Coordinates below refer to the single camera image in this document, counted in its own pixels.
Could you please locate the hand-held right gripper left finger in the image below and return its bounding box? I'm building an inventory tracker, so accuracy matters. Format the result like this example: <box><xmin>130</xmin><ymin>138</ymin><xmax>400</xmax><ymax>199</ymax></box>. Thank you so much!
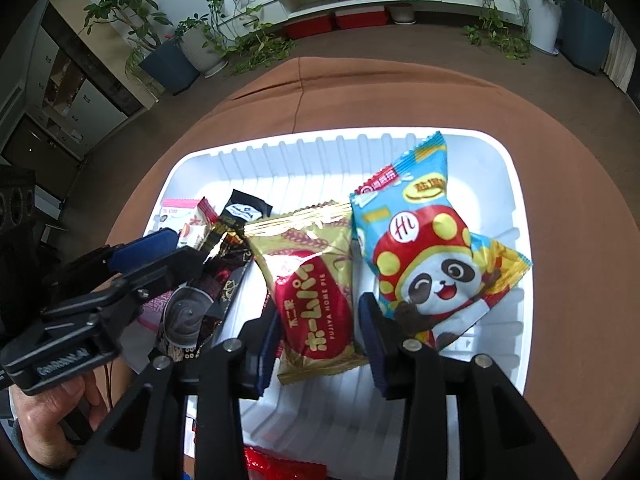
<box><xmin>62</xmin><ymin>305</ymin><xmax>283</xmax><ymax>480</ymax></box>

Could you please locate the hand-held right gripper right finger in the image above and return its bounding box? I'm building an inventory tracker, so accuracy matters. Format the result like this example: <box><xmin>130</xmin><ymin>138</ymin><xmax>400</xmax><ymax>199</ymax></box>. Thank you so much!
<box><xmin>357</xmin><ymin>292</ymin><xmax>578</xmax><ymax>480</ymax></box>

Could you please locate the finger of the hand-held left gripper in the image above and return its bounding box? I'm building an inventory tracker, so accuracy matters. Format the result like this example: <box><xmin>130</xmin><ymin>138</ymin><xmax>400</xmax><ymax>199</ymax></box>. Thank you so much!
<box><xmin>40</xmin><ymin>247</ymin><xmax>206</xmax><ymax>342</ymax></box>
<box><xmin>52</xmin><ymin>229</ymin><xmax>180</xmax><ymax>288</ymax></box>

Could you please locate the black swirl print packet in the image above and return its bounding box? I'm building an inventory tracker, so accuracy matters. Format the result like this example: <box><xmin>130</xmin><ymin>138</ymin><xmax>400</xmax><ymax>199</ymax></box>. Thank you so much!
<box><xmin>157</xmin><ymin>282</ymin><xmax>221</xmax><ymax>361</ymax></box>

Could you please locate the black and gold packet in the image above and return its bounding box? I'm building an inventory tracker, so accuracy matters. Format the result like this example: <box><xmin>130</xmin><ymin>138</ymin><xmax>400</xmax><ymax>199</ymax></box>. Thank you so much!
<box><xmin>200</xmin><ymin>220</ymin><xmax>256</xmax><ymax>331</ymax></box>

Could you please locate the gold and red snack packet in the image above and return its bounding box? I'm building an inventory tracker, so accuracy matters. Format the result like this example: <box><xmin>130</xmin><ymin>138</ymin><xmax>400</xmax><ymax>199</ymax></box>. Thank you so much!
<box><xmin>244</xmin><ymin>202</ymin><xmax>368</xmax><ymax>387</ymax></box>

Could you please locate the panda print snack packet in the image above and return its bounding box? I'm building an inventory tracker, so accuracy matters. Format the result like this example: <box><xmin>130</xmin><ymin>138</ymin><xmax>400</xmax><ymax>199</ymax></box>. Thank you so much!
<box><xmin>349</xmin><ymin>131</ymin><xmax>533</xmax><ymax>353</ymax></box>

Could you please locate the white plastic tray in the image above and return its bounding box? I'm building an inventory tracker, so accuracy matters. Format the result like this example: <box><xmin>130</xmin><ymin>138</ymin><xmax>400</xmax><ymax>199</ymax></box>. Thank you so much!
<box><xmin>144</xmin><ymin>127</ymin><xmax>526</xmax><ymax>466</ymax></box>

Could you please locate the person's left hand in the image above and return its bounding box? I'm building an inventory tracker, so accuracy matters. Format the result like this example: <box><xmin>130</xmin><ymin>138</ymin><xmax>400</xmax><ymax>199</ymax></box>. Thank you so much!
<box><xmin>11</xmin><ymin>371</ymin><xmax>109</xmax><ymax>457</ymax></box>

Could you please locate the white packet with pink border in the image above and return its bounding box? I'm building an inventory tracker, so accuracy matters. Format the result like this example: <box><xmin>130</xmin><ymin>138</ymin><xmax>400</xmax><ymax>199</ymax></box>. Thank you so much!
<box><xmin>159</xmin><ymin>197</ymin><xmax>201</xmax><ymax>233</ymax></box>

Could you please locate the small red and white packet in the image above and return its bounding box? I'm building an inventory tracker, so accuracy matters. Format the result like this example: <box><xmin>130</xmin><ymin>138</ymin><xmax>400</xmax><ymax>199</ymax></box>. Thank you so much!
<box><xmin>177</xmin><ymin>199</ymin><xmax>221</xmax><ymax>251</ymax></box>

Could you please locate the dark red foil packet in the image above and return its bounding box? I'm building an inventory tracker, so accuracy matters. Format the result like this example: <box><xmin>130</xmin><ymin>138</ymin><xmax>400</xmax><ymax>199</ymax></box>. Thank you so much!
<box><xmin>244</xmin><ymin>447</ymin><xmax>328</xmax><ymax>480</ymax></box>

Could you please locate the black packet with white label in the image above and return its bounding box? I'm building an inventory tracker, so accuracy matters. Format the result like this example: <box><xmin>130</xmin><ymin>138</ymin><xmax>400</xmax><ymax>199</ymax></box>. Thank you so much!
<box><xmin>220</xmin><ymin>189</ymin><xmax>273</xmax><ymax>226</ymax></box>

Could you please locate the black speaker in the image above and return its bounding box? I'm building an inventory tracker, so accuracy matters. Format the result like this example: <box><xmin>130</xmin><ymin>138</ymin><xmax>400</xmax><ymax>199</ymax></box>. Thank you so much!
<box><xmin>0</xmin><ymin>165</ymin><xmax>38</xmax><ymax>246</ymax></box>

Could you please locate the white and dark wardrobe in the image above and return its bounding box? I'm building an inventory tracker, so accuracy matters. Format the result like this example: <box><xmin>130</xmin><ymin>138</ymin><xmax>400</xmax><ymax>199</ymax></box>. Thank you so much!
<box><xmin>0</xmin><ymin>0</ymin><xmax>146</xmax><ymax>161</ymax></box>

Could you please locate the tall plant in blue pot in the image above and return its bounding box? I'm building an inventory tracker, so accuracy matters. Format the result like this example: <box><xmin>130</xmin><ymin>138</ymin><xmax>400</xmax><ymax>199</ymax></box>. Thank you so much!
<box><xmin>82</xmin><ymin>0</ymin><xmax>201</xmax><ymax>96</ymax></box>

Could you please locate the small plant in white pot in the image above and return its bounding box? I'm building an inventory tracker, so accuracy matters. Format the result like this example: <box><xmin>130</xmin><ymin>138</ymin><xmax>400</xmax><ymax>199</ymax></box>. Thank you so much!
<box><xmin>172</xmin><ymin>12</ymin><xmax>228</xmax><ymax>78</ymax></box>

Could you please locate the trailing vine plant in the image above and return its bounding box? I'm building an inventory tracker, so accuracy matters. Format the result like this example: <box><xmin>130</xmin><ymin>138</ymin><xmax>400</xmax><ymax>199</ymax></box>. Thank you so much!
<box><xmin>457</xmin><ymin>0</ymin><xmax>533</xmax><ymax>61</ymax></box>
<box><xmin>205</xmin><ymin>0</ymin><xmax>296</xmax><ymax>76</ymax></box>

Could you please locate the brown tablecloth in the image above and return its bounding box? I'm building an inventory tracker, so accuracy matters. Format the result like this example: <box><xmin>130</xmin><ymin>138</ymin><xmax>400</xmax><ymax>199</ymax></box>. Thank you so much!
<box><xmin>102</xmin><ymin>55</ymin><xmax>640</xmax><ymax>480</ymax></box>

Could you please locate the red storage box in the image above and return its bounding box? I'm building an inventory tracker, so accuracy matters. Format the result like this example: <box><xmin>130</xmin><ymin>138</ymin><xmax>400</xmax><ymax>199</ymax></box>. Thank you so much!
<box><xmin>335</xmin><ymin>6</ymin><xmax>390</xmax><ymax>31</ymax></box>
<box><xmin>284</xmin><ymin>14</ymin><xmax>335</xmax><ymax>41</ymax></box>

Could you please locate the small white pot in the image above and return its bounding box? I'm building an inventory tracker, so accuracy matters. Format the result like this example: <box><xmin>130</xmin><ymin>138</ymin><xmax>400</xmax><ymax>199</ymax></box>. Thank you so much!
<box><xmin>389</xmin><ymin>2</ymin><xmax>417</xmax><ymax>25</ymax></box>

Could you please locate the bushy plant in white pot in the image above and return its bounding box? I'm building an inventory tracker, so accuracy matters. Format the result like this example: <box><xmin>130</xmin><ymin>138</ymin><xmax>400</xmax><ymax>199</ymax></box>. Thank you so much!
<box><xmin>515</xmin><ymin>0</ymin><xmax>568</xmax><ymax>56</ymax></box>

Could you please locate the beige curtain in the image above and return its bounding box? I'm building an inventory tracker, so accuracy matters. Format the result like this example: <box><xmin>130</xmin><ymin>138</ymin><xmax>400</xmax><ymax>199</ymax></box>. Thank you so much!
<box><xmin>602</xmin><ymin>10</ymin><xmax>633</xmax><ymax>93</ymax></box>

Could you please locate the large-leaf plant in blue pot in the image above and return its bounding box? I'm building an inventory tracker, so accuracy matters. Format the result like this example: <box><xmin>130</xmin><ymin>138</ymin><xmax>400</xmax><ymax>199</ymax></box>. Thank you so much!
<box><xmin>560</xmin><ymin>0</ymin><xmax>616</xmax><ymax>76</ymax></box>

